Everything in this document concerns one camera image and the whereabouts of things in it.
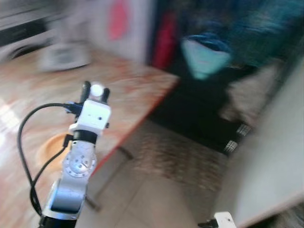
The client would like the clear bottle white cap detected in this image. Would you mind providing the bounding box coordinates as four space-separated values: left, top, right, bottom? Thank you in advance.
90 84 105 98

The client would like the white fridge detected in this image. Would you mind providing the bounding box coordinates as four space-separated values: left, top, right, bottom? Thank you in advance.
209 47 304 228

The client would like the orange marble pattern table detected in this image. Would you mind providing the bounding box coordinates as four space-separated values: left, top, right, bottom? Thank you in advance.
0 45 180 228

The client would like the white kitchen scale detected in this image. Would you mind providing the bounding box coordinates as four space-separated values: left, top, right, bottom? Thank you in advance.
38 42 92 73

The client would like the orange bowl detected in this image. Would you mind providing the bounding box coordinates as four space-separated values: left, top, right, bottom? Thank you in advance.
36 133 72 171

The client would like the white board red print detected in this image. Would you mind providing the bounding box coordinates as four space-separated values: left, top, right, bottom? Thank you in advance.
90 0 152 62

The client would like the red hanging cloth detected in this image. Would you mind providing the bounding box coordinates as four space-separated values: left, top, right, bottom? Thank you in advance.
153 9 177 72

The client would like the white appliance dark front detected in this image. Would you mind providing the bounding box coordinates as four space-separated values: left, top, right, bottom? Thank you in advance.
0 9 62 62

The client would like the brown patterned floor mat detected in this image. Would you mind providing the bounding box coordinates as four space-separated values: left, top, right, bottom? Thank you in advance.
124 131 228 190

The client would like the teal bag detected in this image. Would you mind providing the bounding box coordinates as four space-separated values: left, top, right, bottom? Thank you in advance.
181 33 233 80

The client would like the silver metal cylinder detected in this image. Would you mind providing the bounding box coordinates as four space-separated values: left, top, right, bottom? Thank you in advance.
223 139 238 153
237 123 251 137

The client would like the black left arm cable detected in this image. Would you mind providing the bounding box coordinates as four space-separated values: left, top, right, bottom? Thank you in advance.
17 102 84 217

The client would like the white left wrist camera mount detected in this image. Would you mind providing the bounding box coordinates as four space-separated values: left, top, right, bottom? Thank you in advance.
70 99 112 136

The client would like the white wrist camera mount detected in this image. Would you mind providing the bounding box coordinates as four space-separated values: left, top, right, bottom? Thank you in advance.
214 212 237 228
70 99 112 136

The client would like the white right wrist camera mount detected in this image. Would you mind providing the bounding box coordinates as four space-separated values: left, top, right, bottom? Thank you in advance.
214 212 237 228

